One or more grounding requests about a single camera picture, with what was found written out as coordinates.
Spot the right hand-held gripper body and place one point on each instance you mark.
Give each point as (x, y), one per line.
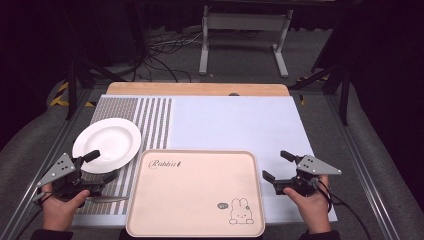
(313, 166)

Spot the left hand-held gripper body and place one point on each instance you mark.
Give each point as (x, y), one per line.
(61, 168)

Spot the person's right hand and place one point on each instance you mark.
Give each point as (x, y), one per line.
(315, 208)

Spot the person's left hand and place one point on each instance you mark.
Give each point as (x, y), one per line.
(60, 211)

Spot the silver metal cutlery piece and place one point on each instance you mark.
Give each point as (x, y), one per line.
(110, 199)

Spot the white round plate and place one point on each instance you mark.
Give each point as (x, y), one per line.
(111, 141)

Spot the white mat with striped section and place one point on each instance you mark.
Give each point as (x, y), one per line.
(233, 123)

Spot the yellow black hazard tape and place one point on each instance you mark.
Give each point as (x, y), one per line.
(61, 95)
(310, 83)

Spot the black tripod stand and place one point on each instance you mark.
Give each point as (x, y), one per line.
(340, 80)
(75, 83)

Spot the pink tray with rabbit print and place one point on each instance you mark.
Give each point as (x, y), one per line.
(195, 196)

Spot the white metal stand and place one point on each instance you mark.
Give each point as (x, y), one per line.
(245, 21)

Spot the aluminium frame rail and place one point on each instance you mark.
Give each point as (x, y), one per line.
(361, 160)
(46, 156)

